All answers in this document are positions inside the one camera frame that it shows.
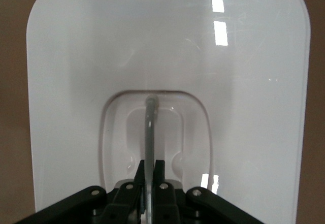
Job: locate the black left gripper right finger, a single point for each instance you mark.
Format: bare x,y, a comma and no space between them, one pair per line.
166,203

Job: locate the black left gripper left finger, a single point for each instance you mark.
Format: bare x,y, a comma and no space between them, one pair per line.
127,201

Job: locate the white lidded storage box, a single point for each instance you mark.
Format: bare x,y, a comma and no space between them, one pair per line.
76,81

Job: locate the brown table mat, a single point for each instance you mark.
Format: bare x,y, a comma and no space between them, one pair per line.
12,107

